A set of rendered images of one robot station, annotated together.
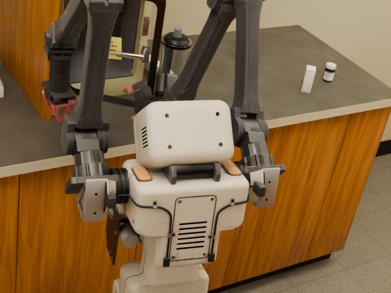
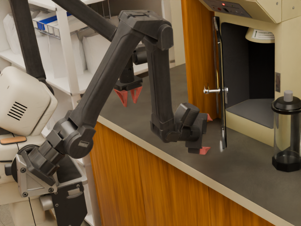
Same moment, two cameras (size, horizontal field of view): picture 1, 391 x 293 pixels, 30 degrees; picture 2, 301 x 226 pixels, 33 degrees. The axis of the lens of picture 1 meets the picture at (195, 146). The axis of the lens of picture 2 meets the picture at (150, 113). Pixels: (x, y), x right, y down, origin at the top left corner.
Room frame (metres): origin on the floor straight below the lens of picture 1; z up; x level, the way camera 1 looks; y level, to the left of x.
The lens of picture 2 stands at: (1.95, -1.39, 1.87)
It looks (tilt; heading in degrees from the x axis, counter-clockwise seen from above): 24 degrees down; 93
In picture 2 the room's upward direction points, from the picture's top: 6 degrees counter-clockwise
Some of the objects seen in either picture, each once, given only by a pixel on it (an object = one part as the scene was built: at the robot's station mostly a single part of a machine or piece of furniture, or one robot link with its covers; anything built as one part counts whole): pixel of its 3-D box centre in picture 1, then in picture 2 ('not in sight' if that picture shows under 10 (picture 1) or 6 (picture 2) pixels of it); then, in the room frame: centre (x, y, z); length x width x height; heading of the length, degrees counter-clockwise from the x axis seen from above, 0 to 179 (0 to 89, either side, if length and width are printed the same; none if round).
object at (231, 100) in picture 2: not in sight; (270, 65); (2.32, 0.43, 1.19); 0.26 x 0.24 x 0.35; 126
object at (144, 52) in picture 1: (132, 53); (211, 88); (2.08, 0.25, 1.20); 0.10 x 0.05 x 0.03; 87
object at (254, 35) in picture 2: not in sight; (270, 28); (2.31, 0.40, 1.34); 0.18 x 0.18 x 0.05
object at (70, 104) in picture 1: (59, 106); (126, 94); (1.77, 0.40, 1.14); 0.07 x 0.07 x 0.09; 37
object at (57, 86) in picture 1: (59, 82); (126, 76); (1.78, 0.40, 1.21); 0.10 x 0.07 x 0.07; 37
